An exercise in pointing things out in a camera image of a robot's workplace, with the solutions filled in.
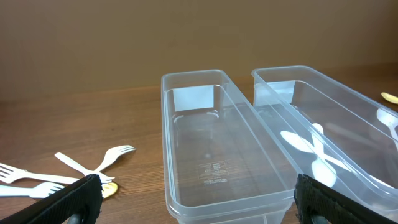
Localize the cream spoon lowest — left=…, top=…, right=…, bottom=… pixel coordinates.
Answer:
left=312, top=133, right=336, bottom=187

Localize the white label in container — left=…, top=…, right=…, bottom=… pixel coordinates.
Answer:
left=173, top=85, right=214, bottom=111
left=254, top=80, right=295, bottom=105

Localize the cream fork upper left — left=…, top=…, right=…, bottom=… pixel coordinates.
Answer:
left=1, top=163, right=78, bottom=184

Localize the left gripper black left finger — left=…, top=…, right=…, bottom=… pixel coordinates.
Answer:
left=1, top=174, right=103, bottom=224

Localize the yellow plastic fork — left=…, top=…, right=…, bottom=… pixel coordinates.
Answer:
left=102, top=182, right=118, bottom=199

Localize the white spoon long thin handle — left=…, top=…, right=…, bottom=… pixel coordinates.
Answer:
left=280, top=130, right=394, bottom=189

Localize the white fork pointing upper right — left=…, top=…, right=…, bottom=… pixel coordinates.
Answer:
left=95, top=145, right=136, bottom=172

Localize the clear plastic container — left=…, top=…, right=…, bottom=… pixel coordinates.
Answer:
left=161, top=70, right=297, bottom=223
left=252, top=65, right=397, bottom=220

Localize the yellow plastic spoon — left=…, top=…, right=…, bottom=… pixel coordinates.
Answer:
left=381, top=92, right=398, bottom=104

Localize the pale blue white fork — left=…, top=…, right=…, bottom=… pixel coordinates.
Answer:
left=0, top=182, right=64, bottom=198

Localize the white label in right container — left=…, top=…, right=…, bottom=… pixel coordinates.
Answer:
left=254, top=80, right=295, bottom=105

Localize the white label in left container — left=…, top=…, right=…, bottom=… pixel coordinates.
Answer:
left=173, top=85, right=214, bottom=111

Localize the right clear plastic container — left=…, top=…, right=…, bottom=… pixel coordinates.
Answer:
left=252, top=65, right=397, bottom=220

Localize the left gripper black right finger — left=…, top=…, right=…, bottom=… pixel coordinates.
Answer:
left=294, top=174, right=397, bottom=224

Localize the left clear plastic container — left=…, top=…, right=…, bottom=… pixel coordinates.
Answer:
left=161, top=70, right=297, bottom=223

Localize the white fork thin handle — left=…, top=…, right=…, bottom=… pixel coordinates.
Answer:
left=55, top=152, right=114, bottom=184

